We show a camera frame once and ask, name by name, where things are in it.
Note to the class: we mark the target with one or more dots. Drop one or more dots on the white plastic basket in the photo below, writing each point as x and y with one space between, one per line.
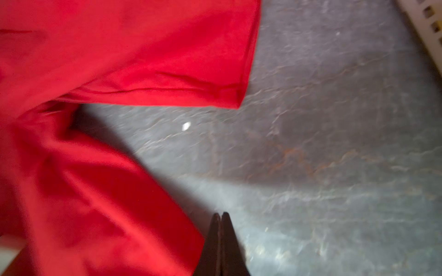
426 18

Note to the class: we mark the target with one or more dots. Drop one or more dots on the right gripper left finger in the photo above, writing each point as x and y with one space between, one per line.
210 259

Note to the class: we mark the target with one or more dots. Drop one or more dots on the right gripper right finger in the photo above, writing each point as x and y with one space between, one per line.
232 262

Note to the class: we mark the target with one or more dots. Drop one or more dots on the red shorts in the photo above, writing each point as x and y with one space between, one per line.
70 188

